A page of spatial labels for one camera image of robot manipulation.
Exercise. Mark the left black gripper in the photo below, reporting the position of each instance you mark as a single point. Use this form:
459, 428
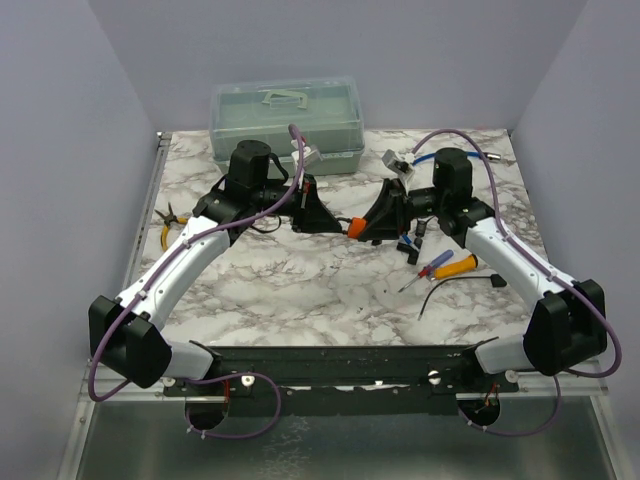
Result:
311, 214

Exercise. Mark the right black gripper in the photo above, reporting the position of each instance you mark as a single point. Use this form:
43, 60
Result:
391, 215

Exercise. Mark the orange padlock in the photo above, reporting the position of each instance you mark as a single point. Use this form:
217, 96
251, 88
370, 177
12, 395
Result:
355, 226

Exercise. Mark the clear green plastic storage box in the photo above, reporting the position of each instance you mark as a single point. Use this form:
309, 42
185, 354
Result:
327, 112

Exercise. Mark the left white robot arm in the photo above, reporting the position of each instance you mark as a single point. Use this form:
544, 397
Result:
126, 332

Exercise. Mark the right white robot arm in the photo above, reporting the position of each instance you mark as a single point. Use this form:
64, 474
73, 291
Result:
565, 327

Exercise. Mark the blue red screwdriver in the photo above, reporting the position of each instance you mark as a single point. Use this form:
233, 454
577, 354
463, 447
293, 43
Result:
429, 268

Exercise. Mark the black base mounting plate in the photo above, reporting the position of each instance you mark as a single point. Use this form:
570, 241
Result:
328, 381

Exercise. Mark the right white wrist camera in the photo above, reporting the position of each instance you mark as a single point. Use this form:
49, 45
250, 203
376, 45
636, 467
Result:
402, 167

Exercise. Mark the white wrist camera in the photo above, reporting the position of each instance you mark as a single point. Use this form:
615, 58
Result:
309, 156
402, 167

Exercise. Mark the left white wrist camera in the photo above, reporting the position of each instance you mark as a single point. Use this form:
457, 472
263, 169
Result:
309, 156

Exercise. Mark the orange handled tool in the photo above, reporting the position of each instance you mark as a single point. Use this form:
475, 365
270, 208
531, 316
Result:
466, 265

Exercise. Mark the yellow handled pliers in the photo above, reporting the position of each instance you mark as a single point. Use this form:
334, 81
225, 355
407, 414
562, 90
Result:
169, 219

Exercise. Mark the aluminium rail frame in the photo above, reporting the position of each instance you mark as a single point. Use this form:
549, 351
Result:
102, 383

